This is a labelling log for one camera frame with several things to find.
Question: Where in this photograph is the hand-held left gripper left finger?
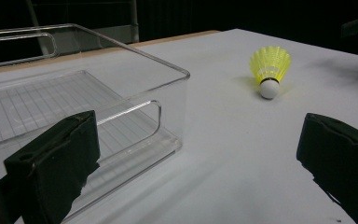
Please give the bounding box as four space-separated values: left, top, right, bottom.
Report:
3 109 102 224

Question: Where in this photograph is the yellow shuttlecock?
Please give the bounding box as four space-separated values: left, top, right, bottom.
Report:
249 45 292 101

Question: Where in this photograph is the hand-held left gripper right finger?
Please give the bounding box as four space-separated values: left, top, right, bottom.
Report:
296 112 358 224

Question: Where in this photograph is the clear plastic storage bin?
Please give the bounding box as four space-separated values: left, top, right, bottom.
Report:
0 23 191 224

